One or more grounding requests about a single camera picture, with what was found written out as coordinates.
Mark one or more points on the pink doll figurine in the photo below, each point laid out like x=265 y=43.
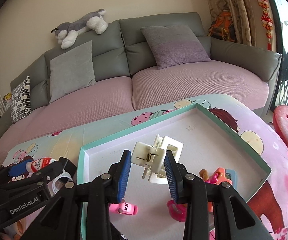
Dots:
x=179 y=211

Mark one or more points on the pink smartwatch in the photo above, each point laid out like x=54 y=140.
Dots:
x=123 y=208

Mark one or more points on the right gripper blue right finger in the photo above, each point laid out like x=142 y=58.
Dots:
x=186 y=188

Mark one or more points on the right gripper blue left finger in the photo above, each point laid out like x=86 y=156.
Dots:
x=106 y=189

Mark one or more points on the grey sofa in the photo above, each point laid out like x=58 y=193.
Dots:
x=123 y=51

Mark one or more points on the red plastic stool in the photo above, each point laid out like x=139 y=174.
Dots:
x=280 y=122

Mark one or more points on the cartoon print tablecloth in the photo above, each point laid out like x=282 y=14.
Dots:
x=262 y=138

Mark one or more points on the beige patterned curtain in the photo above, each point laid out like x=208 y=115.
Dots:
x=241 y=15

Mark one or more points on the red hanging ornament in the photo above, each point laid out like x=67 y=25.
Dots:
x=263 y=24

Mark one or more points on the red white glue bottle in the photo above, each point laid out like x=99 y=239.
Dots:
x=36 y=165

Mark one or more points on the purple grey cushion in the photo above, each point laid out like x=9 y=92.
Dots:
x=174 y=45

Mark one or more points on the teal shallow cardboard tray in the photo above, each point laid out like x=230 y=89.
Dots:
x=208 y=143

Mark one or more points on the cream plastic hair claw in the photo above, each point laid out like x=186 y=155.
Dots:
x=151 y=157

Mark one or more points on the books beside sofa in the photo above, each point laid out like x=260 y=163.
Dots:
x=5 y=103

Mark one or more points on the orange decorative bag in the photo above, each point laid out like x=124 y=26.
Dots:
x=222 y=27

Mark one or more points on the pink sofa seat cover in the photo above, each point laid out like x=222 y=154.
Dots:
x=148 y=88

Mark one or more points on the husky plush toy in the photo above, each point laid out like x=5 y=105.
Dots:
x=66 y=33

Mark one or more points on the black white patterned cushion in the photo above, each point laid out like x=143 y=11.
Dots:
x=21 y=101

